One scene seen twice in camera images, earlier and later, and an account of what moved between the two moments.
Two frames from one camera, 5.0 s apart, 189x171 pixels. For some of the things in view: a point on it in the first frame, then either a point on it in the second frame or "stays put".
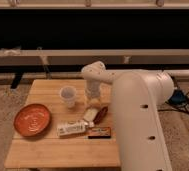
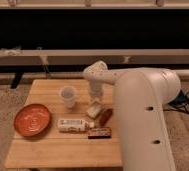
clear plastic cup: x=68 y=95 stays put
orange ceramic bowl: x=32 y=120 stays put
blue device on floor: x=178 y=97 stays put
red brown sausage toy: x=100 y=115 to x=105 y=117
